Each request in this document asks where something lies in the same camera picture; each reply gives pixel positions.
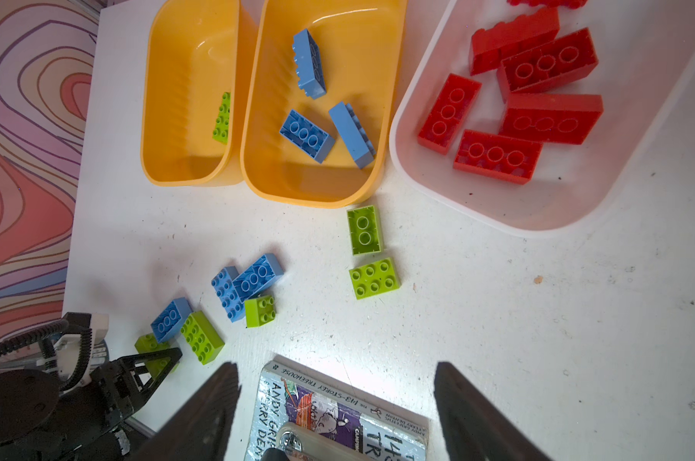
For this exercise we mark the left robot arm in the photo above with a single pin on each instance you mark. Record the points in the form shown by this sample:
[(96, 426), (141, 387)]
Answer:
[(69, 409)]

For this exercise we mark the small green lego brick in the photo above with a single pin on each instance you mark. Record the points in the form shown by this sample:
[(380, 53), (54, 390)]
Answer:
[(259, 311)]

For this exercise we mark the white plastic bin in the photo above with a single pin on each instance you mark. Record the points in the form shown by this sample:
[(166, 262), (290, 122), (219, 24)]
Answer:
[(646, 52)]

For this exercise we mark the green square lego brick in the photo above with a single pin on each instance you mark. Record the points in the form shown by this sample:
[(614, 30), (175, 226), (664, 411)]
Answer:
[(365, 231)]

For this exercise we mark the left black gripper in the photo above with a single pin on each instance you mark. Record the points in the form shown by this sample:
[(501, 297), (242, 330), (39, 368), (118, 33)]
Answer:
[(127, 383)]

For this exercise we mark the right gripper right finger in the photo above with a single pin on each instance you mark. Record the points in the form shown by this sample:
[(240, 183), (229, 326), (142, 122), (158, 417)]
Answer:
[(473, 428)]

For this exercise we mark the left yellow plastic bin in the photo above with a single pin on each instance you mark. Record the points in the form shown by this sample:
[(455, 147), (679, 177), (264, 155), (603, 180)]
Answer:
[(197, 51)]

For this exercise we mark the red lego brick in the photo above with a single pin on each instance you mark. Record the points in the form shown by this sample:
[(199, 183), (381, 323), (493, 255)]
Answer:
[(448, 113), (570, 4), (499, 157), (507, 39), (556, 118), (555, 63)]

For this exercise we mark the right yellow plastic bin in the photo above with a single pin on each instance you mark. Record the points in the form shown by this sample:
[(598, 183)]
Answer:
[(360, 48)]

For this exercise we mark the long blue lego brick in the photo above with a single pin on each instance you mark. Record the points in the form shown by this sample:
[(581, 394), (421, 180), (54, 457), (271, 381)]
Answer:
[(353, 134)]

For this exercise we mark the yellow plastic bin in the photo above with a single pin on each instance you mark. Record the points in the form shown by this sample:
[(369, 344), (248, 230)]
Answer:
[(360, 48), (197, 51)]

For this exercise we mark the paperback book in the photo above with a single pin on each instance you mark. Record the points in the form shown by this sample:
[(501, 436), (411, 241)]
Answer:
[(291, 394)]

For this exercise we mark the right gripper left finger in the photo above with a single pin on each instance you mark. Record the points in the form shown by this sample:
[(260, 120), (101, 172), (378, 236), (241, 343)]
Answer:
[(200, 429)]

